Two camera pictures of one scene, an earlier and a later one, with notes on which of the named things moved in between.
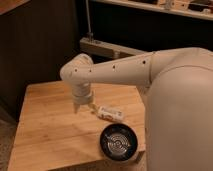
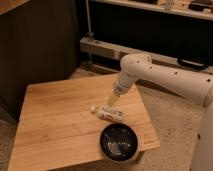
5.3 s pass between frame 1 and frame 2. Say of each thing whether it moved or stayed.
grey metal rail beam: stayed
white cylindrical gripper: moved
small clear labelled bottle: stayed
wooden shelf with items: stayed
